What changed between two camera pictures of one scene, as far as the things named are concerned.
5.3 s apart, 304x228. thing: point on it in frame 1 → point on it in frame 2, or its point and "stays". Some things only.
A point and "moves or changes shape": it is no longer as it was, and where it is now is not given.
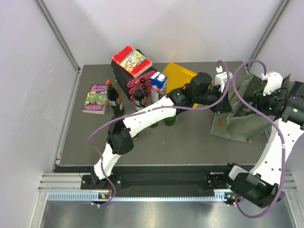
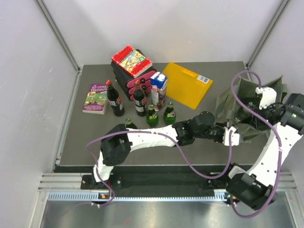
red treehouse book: [132, 61] stays
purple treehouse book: [96, 99] stays
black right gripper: [259, 98] → [257, 123]
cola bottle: [139, 96] stays
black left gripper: [223, 107] → [222, 130]
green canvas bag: [243, 127] moves or changes shape
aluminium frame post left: [61, 36] stays
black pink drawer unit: [127, 82] stays
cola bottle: [114, 99] stays
